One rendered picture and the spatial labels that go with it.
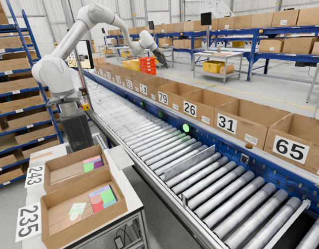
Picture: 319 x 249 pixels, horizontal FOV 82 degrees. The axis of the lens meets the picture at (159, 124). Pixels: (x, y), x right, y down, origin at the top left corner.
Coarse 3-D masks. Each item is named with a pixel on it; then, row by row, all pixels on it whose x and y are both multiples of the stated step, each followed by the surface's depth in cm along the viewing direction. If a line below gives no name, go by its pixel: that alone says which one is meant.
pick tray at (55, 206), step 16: (96, 176) 113; (112, 176) 110; (64, 192) 105; (80, 192) 111; (48, 208) 103; (64, 208) 102; (112, 208) 91; (48, 224) 94; (80, 224) 85; (96, 224) 90; (48, 240) 79; (64, 240) 83
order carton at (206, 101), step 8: (184, 96) 167; (192, 96) 173; (200, 96) 179; (208, 96) 174; (216, 96) 166; (224, 96) 159; (232, 96) 152; (200, 104) 145; (208, 104) 178; (216, 104) 169; (184, 112) 166; (200, 112) 148; (208, 112) 141; (200, 120) 151
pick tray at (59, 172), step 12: (72, 156) 134; (84, 156) 139; (96, 156) 143; (48, 168) 129; (60, 168) 133; (72, 168) 132; (96, 168) 116; (108, 168) 120; (48, 180) 119; (60, 180) 122; (72, 180) 111; (48, 192) 107
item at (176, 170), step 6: (204, 150) 130; (210, 150) 134; (198, 156) 128; (204, 156) 133; (186, 162) 123; (192, 162) 126; (198, 162) 131; (174, 168) 118; (180, 168) 121; (186, 168) 125; (168, 174) 116; (174, 174) 120
